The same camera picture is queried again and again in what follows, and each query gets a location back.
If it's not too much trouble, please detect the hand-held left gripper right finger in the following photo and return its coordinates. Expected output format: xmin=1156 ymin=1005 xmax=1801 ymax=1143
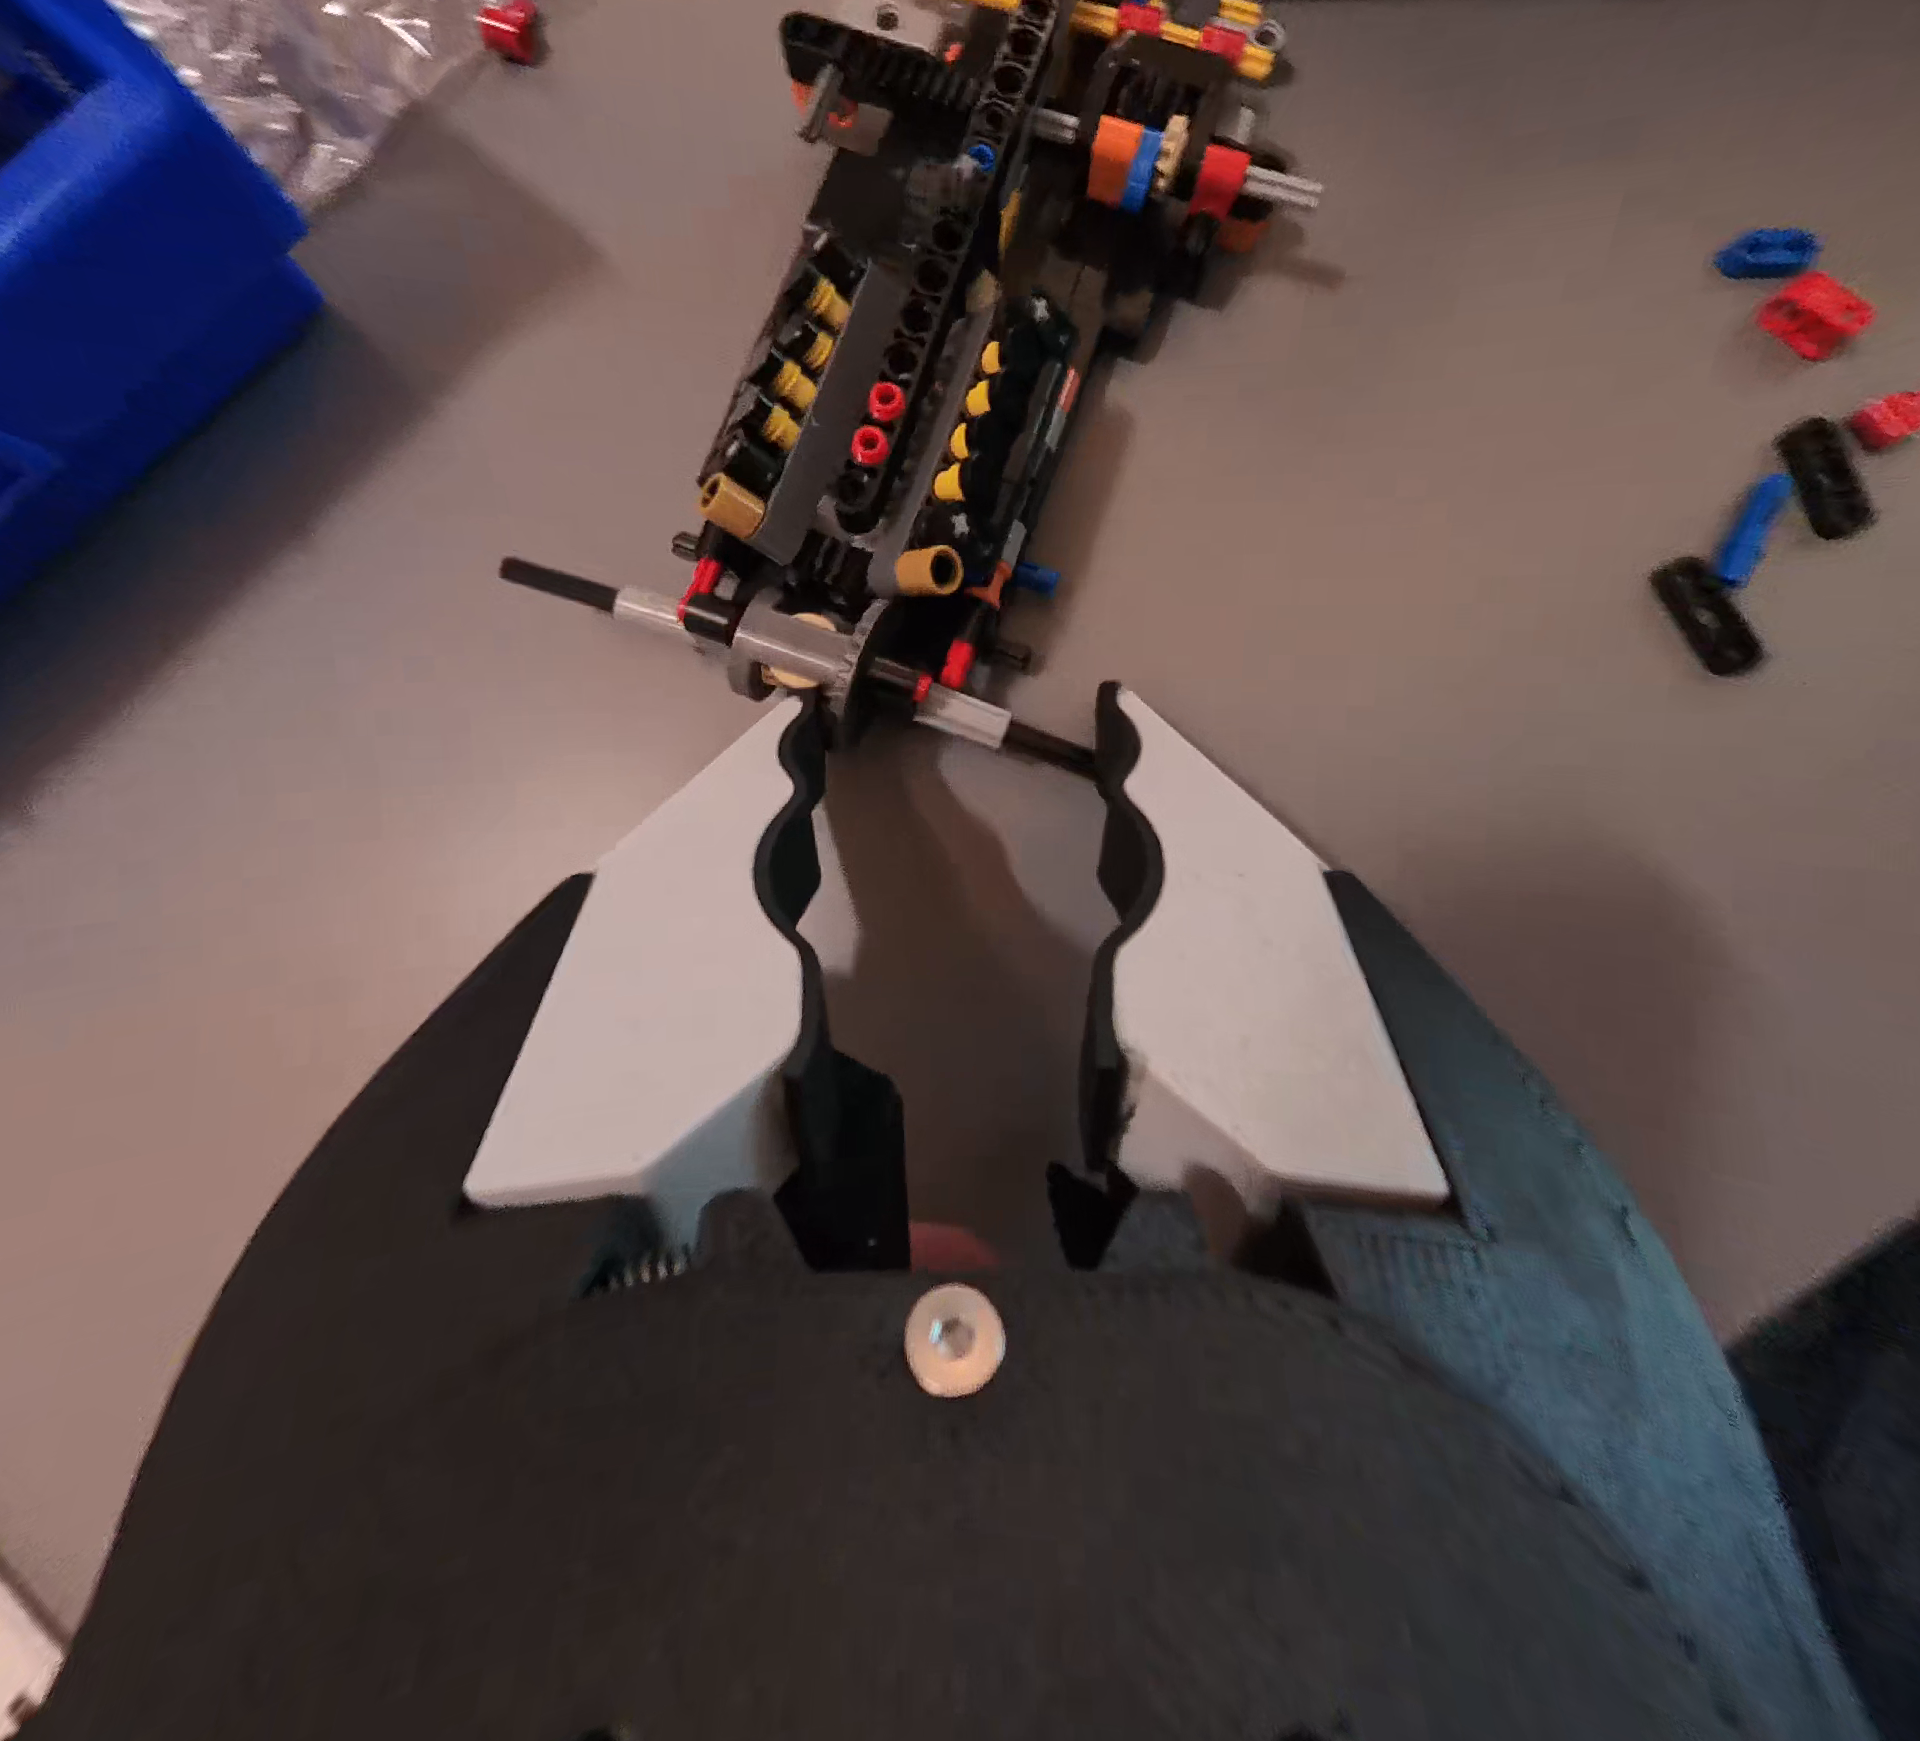
xmin=1047 ymin=680 xmax=1453 ymax=1273

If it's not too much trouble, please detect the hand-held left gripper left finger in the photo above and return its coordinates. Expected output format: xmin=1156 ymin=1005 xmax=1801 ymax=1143
xmin=461 ymin=698 xmax=912 ymax=1273

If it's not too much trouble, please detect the lego car chassis model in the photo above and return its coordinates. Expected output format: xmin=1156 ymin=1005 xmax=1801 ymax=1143
xmin=500 ymin=0 xmax=1323 ymax=782

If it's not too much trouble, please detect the black lego beam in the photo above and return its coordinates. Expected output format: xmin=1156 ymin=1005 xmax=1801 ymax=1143
xmin=1646 ymin=556 xmax=1766 ymax=682
xmin=1773 ymin=416 xmax=1878 ymax=540

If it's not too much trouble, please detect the blue lego pin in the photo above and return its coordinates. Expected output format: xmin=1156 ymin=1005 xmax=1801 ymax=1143
xmin=1708 ymin=470 xmax=1795 ymax=592

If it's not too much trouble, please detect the dark cloth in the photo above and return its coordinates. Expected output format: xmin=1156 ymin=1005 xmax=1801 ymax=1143
xmin=1724 ymin=1216 xmax=1920 ymax=1741

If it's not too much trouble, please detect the blue plastic bin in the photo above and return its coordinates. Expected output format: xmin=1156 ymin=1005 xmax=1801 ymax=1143
xmin=0 ymin=0 xmax=325 ymax=606

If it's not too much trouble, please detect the clear plastic bag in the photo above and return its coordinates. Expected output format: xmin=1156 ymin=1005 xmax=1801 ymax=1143
xmin=0 ymin=0 xmax=545 ymax=217

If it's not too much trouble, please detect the red lego frame piece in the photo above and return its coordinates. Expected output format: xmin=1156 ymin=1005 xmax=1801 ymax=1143
xmin=1756 ymin=270 xmax=1878 ymax=359

